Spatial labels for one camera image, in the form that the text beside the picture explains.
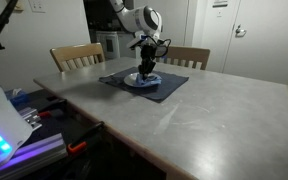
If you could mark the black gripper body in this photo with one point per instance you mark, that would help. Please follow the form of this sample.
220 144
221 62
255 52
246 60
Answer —
148 55

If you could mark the white robot base blue lights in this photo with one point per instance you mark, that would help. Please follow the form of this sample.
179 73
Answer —
0 116

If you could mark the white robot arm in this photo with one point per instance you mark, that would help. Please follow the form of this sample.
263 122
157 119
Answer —
139 18

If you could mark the white round plate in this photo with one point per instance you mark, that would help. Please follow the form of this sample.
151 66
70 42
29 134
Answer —
129 80

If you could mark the dark blue fabric placemat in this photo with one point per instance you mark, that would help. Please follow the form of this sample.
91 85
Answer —
170 85

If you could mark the wooden slat-back chair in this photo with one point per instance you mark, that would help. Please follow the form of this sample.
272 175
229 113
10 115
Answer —
187 52
77 51

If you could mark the white appliance cabinet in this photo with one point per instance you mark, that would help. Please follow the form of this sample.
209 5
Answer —
100 43

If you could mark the white door sign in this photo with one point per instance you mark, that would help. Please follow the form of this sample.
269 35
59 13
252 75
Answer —
220 3

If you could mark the silver metal blocks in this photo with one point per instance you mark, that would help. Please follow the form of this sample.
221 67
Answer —
29 116

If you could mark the blue box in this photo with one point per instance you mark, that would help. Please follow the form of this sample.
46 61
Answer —
19 99

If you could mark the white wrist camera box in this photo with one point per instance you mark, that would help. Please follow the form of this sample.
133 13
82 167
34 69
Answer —
134 41

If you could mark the wide white switch plate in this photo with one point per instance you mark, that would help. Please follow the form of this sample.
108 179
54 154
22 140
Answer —
37 5

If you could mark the aluminium extrusion rail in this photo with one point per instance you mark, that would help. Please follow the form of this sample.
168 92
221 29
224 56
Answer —
40 150

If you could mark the beige wall thermostat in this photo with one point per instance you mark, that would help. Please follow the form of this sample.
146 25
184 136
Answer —
19 6

